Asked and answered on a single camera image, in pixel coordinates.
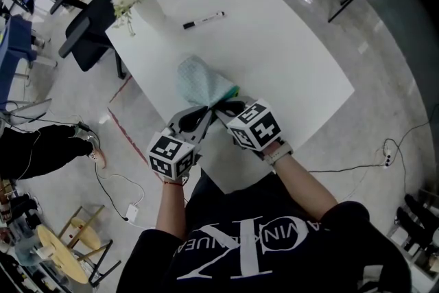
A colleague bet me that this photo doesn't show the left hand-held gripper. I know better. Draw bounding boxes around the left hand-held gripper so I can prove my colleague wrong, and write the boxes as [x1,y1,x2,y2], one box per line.
[146,105,215,187]

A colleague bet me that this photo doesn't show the person's left forearm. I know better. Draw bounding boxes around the person's left forearm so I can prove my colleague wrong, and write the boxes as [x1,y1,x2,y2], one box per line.
[156,181,188,245]

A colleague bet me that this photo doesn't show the round wooden side table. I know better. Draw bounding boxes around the round wooden side table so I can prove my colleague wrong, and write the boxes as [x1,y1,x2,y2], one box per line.
[36,204,122,288]

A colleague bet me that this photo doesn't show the blue cloth-covered stand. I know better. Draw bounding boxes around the blue cloth-covered stand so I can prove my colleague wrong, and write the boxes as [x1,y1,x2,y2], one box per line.
[0,15,36,111]

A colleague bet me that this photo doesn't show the white vase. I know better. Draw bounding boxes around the white vase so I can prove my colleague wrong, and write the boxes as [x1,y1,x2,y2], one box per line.
[135,0,169,30]

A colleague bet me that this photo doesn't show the person's right hand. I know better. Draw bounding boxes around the person's right hand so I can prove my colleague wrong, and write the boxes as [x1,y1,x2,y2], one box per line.
[254,137,287,161]

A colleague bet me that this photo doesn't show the white table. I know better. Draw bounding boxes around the white table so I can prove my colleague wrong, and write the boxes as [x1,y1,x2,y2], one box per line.
[104,0,356,195]

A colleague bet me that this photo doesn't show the black printed t-shirt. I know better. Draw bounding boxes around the black printed t-shirt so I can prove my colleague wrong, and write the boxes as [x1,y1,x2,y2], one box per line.
[116,181,412,293]

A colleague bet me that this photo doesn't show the grey bowl-shaped seat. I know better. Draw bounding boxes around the grey bowl-shaped seat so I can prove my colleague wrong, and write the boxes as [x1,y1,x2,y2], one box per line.
[6,98,54,121]

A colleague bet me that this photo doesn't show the person's black trousers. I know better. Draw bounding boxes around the person's black trousers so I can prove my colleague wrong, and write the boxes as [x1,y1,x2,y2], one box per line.
[185,167,285,214]

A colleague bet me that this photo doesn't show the person's right forearm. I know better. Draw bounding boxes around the person's right forearm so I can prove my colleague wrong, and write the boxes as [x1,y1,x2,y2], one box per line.
[274,156,339,228]

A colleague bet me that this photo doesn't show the white pen with black cap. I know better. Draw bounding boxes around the white pen with black cap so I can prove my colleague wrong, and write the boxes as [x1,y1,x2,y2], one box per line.
[182,11,226,31]

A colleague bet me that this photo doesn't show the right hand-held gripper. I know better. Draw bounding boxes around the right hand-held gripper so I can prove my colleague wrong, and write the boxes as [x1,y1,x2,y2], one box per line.
[215,96,286,152]

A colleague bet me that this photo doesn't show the black office chair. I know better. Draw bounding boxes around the black office chair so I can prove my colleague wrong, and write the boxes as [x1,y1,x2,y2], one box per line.
[58,0,128,80]

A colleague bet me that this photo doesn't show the light blue mesh pouch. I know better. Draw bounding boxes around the light blue mesh pouch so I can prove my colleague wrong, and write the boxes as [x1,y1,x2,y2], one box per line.
[176,54,241,111]

